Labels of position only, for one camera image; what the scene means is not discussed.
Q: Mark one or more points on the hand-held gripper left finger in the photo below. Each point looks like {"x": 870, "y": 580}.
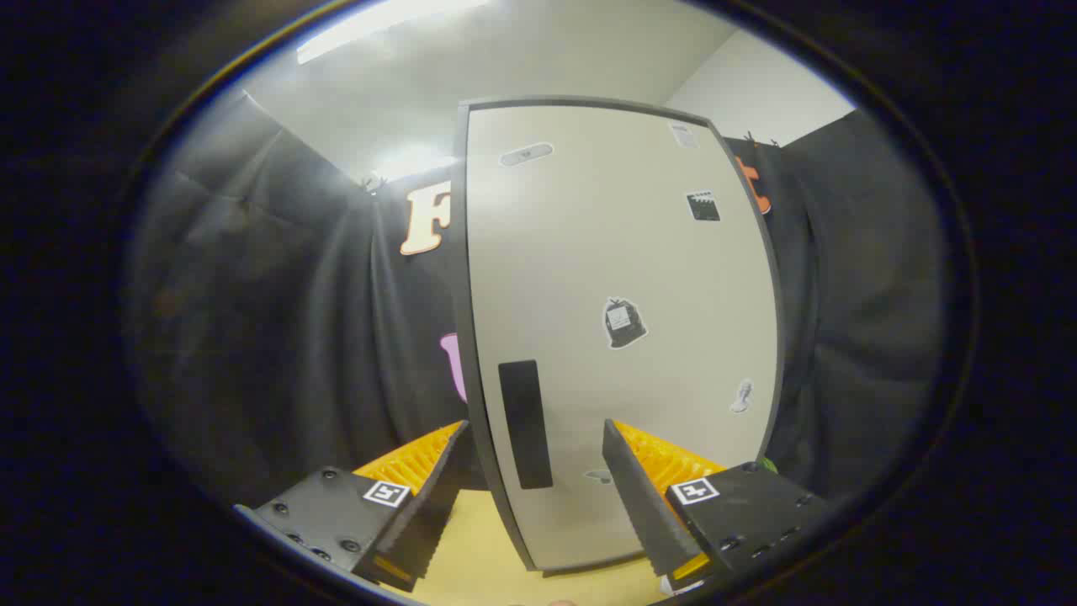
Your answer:
{"x": 429, "y": 522}

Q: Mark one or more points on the beige shoe cabinet door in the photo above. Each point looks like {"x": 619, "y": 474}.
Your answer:
{"x": 589, "y": 252}

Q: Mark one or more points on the black backdrop cloth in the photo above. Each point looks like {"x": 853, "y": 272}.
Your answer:
{"x": 294, "y": 337}

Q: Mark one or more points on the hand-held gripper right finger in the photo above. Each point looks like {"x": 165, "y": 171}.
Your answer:
{"x": 644, "y": 505}

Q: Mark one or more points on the grey shoe cabinet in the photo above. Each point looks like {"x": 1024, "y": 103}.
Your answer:
{"x": 459, "y": 252}

